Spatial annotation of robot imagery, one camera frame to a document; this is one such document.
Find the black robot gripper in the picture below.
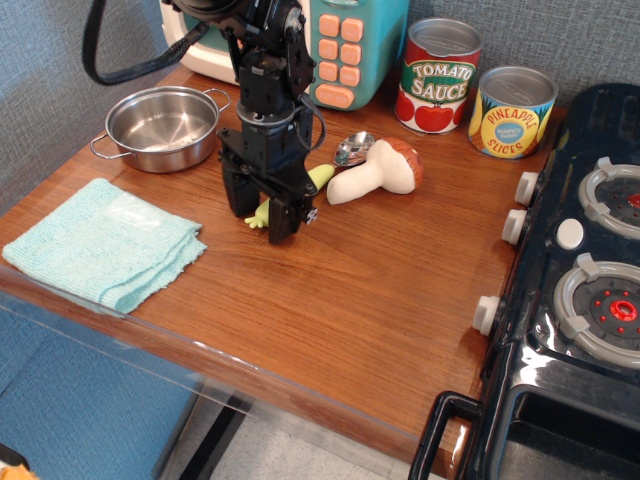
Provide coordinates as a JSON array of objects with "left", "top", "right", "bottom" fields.
[{"left": 218, "top": 102, "right": 320, "bottom": 245}]

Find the spoon with green handle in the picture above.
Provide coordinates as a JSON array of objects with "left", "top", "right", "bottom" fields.
[{"left": 245, "top": 131, "right": 375, "bottom": 229}]

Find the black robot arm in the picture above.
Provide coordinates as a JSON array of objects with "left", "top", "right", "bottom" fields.
[{"left": 172, "top": 1, "right": 326, "bottom": 244}]

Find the small steel pot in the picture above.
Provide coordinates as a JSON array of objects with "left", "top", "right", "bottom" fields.
[{"left": 89, "top": 86, "right": 232, "bottom": 174}]

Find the toy mushroom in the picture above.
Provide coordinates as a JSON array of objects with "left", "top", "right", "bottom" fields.
[{"left": 326, "top": 138, "right": 424, "bottom": 205}]

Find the light blue folded cloth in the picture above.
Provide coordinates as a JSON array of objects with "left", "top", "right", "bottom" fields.
[{"left": 2, "top": 178, "right": 207, "bottom": 315}]

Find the toy microwave teal and cream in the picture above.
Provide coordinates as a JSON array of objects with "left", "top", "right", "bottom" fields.
[{"left": 160, "top": 1, "right": 409, "bottom": 111}]

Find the tomato sauce can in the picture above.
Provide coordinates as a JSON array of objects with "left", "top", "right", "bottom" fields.
[{"left": 395, "top": 17, "right": 483, "bottom": 134}]

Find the white stove knob lower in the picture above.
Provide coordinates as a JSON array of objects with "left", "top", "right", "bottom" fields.
[{"left": 472, "top": 296, "right": 501, "bottom": 336}]

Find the white stove knob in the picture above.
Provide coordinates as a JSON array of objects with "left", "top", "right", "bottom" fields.
[
  {"left": 472, "top": 296, "right": 501, "bottom": 336},
  {"left": 502, "top": 209, "right": 527, "bottom": 246},
  {"left": 515, "top": 172, "right": 539, "bottom": 207}
]

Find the white stove knob middle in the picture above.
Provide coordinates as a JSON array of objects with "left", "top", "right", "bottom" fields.
[{"left": 502, "top": 209, "right": 527, "bottom": 246}]

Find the white stove knob upper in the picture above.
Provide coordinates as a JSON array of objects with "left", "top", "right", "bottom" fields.
[{"left": 515, "top": 172, "right": 539, "bottom": 207}]

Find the pineapple slices can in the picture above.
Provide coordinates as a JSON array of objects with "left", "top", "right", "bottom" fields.
[{"left": 468, "top": 66, "right": 558, "bottom": 160}]

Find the black toy stove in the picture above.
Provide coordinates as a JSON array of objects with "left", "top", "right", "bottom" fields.
[{"left": 410, "top": 83, "right": 639, "bottom": 479}]

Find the orange object at corner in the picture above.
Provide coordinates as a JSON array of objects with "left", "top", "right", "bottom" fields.
[{"left": 0, "top": 464, "right": 39, "bottom": 480}]

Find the black braided cable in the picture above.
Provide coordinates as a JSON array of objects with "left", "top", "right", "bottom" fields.
[{"left": 81, "top": 0, "right": 210, "bottom": 87}]

